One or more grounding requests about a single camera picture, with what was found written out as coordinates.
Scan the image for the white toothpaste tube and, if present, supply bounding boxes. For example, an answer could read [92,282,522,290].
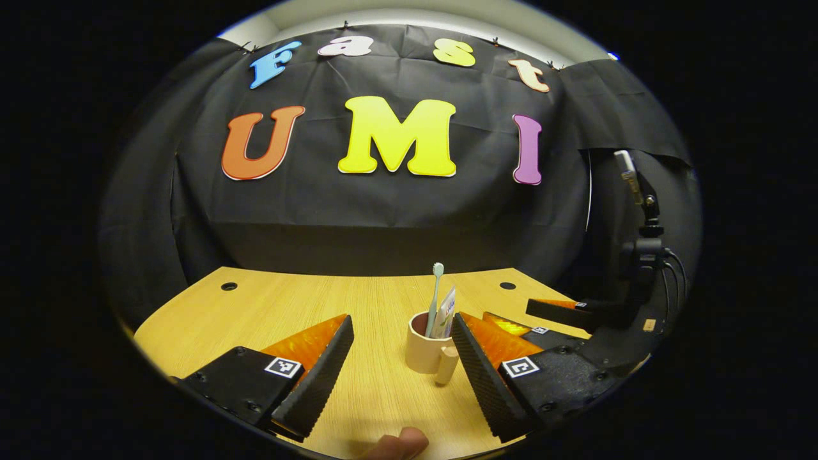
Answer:
[433,286,457,339]

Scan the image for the beige cup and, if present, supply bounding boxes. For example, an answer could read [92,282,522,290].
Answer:
[405,310,461,386]

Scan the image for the white toothbrush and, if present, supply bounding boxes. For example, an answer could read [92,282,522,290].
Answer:
[426,263,445,337]

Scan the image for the black backdrop cloth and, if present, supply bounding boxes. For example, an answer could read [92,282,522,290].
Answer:
[99,24,704,326]

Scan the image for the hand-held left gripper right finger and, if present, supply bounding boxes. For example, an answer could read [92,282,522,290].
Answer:
[451,311,631,445]

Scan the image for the wooden desktop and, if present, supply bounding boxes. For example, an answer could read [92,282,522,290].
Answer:
[133,266,640,460]

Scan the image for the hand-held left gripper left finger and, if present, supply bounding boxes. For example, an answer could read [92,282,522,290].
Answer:
[179,313,355,441]

